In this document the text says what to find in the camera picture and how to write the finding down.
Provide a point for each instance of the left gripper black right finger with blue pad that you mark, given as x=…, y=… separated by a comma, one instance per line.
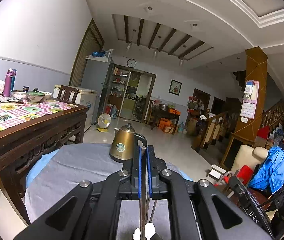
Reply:
x=198, y=210

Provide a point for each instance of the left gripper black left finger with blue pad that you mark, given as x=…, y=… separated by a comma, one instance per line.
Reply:
x=90, y=210

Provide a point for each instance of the white plastic spoon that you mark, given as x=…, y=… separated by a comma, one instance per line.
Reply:
x=136, y=234
x=149, y=231

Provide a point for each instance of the red plastic stool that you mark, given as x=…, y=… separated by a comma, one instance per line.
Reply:
x=244, y=174

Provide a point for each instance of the blue jacket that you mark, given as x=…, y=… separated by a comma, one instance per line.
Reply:
x=271, y=173

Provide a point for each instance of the cream armchair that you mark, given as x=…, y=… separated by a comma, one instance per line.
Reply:
x=249, y=156

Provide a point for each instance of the grey table cloth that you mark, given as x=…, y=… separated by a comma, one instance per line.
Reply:
x=58, y=172

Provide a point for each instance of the metal utensil holder cup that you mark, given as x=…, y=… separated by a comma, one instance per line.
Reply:
x=156, y=237

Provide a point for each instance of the gold electric kettle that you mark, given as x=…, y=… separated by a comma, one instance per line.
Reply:
x=125, y=142

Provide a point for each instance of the wooden stair railing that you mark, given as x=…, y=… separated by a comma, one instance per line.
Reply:
x=214, y=128

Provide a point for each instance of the orange boxes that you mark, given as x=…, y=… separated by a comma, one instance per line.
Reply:
x=168, y=120

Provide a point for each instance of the small white fan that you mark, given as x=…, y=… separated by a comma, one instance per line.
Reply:
x=104, y=120

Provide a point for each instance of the dark carved wooden table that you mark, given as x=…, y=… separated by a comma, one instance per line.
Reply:
x=22, y=146

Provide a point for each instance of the white chest freezer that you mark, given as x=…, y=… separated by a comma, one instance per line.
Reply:
x=87, y=97

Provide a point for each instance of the framed picture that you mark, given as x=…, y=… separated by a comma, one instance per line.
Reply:
x=175, y=87

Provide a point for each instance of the dark wooden chair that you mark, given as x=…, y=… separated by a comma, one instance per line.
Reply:
x=67, y=94

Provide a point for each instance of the checkered floral tablecloth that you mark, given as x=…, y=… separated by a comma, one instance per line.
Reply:
x=12, y=114

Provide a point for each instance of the green lidded bowl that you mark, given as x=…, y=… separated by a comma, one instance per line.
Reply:
x=35, y=95

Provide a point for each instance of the grey refrigerator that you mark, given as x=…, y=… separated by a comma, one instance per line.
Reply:
x=97, y=76

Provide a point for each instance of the purple water bottle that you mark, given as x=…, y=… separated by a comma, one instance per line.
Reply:
x=7, y=82

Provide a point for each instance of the blue water bottle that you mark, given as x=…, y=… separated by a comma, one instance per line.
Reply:
x=13, y=80

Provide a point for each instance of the wall calendar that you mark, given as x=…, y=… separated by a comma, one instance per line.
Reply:
x=250, y=99

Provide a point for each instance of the round wall clock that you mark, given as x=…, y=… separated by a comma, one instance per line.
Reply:
x=131, y=63

